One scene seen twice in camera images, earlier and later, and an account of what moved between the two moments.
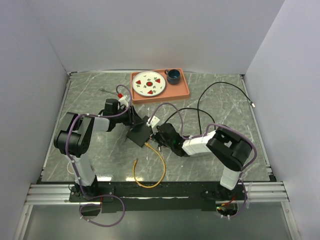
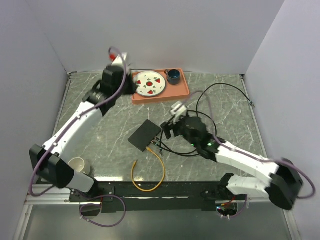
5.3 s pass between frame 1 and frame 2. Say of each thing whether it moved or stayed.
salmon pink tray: stayed
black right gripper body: moved
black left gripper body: moved
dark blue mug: stayed
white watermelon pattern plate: stayed
